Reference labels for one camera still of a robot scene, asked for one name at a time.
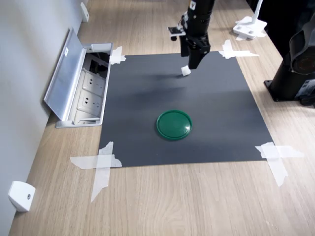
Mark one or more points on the white bracket taped to table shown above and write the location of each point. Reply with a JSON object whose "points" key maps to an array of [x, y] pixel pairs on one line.
{"points": [[248, 28]]}

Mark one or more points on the round green lid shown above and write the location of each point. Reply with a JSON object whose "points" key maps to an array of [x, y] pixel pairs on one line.
{"points": [[174, 126]]}

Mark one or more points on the white tape cross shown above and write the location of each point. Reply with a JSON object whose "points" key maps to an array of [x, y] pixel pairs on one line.
{"points": [[116, 56], [273, 152], [102, 163], [229, 52]]}

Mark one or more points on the grey partition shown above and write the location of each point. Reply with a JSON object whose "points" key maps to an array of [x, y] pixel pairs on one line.
{"points": [[27, 86]]}

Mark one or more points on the small white plastic terminal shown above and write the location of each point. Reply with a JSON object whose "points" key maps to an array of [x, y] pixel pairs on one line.
{"points": [[185, 71]]}

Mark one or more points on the dark grey mat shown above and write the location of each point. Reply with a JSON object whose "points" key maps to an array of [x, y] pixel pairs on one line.
{"points": [[172, 93]]}

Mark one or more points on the white partition bracket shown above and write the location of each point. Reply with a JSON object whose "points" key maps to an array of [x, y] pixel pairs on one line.
{"points": [[85, 12], [22, 196]]}

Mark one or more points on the black device with white label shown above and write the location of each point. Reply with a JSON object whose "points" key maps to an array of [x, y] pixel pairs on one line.
{"points": [[307, 94]]}

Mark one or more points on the small camera box with board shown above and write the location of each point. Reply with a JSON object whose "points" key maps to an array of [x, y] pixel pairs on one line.
{"points": [[176, 31]]}

